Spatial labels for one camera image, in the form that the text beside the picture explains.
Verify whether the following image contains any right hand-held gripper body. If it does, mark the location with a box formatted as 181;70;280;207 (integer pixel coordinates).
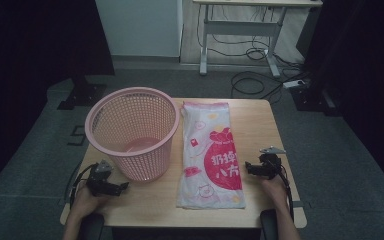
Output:
254;145;287;181

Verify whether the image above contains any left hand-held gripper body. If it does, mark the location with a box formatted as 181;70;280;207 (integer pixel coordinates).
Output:
85;159;121;198

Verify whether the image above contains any pink plastic mesh basket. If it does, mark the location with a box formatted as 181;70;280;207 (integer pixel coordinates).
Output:
84;86;181;183

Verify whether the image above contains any white and pink plastic bag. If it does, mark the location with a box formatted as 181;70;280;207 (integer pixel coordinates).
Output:
176;101;247;210

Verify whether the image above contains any person's right hand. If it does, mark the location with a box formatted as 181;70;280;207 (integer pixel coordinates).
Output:
258;174;290;210

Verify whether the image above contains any person's left hand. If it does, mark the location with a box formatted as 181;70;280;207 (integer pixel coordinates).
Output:
70;184;110;219

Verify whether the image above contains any black chair armrest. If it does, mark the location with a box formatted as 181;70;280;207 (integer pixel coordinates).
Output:
79;213;105;240
259;209;280;240

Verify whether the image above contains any black stand foot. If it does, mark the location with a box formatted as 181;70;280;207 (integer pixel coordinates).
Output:
289;83;343;118

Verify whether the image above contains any white power strip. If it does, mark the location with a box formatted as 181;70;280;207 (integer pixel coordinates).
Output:
282;79;306;90

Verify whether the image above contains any black stand base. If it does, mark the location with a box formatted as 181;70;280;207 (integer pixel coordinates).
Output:
57;75;108;111

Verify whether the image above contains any dark curtain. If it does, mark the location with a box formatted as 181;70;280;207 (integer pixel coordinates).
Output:
304;0;384;198
0;0;115;198

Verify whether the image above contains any looped black floor cable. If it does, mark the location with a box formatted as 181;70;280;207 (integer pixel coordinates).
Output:
229;70;302;101

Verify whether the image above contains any black cable bundle under desk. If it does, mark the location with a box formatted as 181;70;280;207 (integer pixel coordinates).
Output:
196;4;305;68

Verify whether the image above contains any white desk frame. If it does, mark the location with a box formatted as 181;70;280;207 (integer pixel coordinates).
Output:
192;0;324;78

